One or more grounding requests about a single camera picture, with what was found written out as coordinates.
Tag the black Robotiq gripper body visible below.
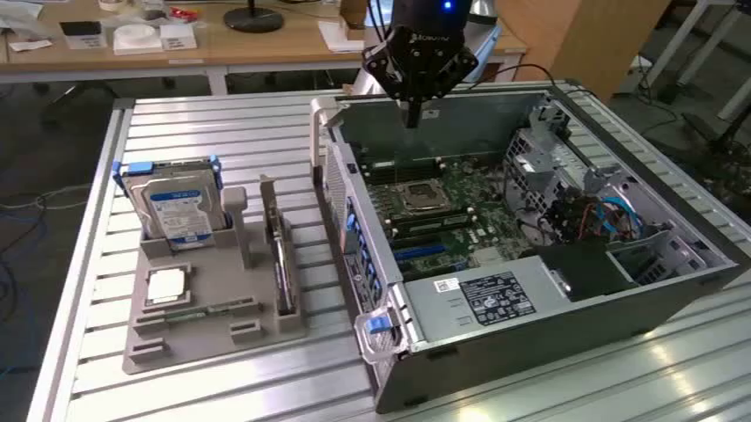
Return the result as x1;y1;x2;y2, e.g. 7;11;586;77
386;0;473;100

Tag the black Nvidia graphics card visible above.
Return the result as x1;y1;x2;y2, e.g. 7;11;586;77
257;173;299;316

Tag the white booklet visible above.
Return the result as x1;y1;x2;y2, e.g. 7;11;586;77
317;19;368;54

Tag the brown cardboard box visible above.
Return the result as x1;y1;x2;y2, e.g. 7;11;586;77
338;0;372;31

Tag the wooden cabinet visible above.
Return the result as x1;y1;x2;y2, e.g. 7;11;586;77
494;0;673;100

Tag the black round lamp base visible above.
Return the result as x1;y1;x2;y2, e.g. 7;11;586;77
221;0;286;34

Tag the black RAM slot bank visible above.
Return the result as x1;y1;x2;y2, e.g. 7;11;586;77
360;156;445;186
385;209;477;242

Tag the silver perforated drive cage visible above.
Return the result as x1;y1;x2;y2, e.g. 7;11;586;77
502;103;589;216

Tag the white electrical box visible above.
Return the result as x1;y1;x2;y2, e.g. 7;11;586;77
625;55;653;94

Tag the silver CPU socket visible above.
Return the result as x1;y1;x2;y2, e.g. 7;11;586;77
396;178;452;216

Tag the plain white box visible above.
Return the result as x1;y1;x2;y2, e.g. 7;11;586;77
157;24;198;52

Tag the green Dell motherboard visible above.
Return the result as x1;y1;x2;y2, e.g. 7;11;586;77
356;151;538;282

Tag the white box with round hollow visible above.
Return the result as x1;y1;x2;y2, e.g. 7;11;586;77
111;24;163;56

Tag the blue expansion slot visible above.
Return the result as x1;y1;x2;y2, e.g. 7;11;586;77
393;244;445;261

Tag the black stand base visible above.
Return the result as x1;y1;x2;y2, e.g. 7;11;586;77
678;112;751;177

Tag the silver chipset heat sink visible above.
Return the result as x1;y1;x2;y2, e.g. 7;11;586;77
468;247;506;268

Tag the hard disk with blue caddy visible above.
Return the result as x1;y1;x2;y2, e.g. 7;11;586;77
111;156;227;251

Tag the wooden desk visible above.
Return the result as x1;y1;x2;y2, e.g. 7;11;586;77
0;0;529;84

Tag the white box with black top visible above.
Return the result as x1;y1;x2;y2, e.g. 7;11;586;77
57;20;110;50

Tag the black office chair base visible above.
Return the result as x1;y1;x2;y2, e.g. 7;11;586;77
34;78;123;131

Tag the silver disk bay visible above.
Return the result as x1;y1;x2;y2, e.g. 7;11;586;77
602;222;716;287

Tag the grey parts rack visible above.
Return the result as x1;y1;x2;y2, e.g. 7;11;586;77
119;185;309;375

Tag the grey power supply unit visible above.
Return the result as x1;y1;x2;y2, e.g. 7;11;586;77
402;256;573;344

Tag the blue case latch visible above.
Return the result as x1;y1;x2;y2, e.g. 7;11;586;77
362;316;392;338

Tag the silver CPU chip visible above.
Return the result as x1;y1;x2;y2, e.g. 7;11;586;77
145;270;187;302

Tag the clear plastic bag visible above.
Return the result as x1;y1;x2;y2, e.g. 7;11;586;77
0;0;47;43

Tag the grey open PC case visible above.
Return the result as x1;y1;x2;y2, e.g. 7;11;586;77
307;78;741;415

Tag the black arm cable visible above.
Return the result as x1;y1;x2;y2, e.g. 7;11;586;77
364;0;393;45

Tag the black case power cable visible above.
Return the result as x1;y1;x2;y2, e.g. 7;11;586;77
468;64;593;96

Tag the multicolour power wire bundle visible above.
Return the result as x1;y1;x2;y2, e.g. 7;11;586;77
541;188;593;245

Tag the blue SATA wire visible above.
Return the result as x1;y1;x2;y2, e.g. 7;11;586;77
590;195;645;242

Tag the white desk frame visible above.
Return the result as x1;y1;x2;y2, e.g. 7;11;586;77
641;0;751;120

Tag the blue floor cable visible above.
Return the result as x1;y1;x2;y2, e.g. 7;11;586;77
0;206;47;379

